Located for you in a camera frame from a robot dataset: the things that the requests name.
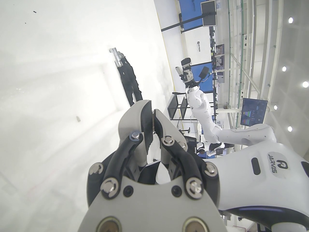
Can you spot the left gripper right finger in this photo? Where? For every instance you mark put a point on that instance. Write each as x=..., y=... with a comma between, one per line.
x=169, y=131

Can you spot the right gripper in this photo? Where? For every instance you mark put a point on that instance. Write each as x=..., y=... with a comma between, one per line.
x=187, y=73

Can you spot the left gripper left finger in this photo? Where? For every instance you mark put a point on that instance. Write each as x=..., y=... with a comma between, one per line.
x=128, y=121

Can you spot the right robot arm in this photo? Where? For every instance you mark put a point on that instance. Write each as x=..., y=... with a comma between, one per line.
x=205, y=112

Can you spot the black metal rack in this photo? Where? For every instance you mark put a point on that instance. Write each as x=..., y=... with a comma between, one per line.
x=177, y=107

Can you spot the blue partition panel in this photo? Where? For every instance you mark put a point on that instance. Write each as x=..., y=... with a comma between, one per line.
x=205, y=83
x=190, y=3

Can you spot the white partition panel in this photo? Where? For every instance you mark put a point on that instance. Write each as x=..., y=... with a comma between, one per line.
x=198, y=47

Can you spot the grey monitor on pole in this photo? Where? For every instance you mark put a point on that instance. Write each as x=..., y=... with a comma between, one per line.
x=208, y=13

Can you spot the monitor with coloured charts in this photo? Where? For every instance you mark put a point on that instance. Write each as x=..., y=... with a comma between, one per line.
x=253, y=112

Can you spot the robot body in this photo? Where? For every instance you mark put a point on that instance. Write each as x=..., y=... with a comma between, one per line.
x=265, y=182

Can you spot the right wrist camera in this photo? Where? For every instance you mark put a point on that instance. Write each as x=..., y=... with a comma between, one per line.
x=204, y=72

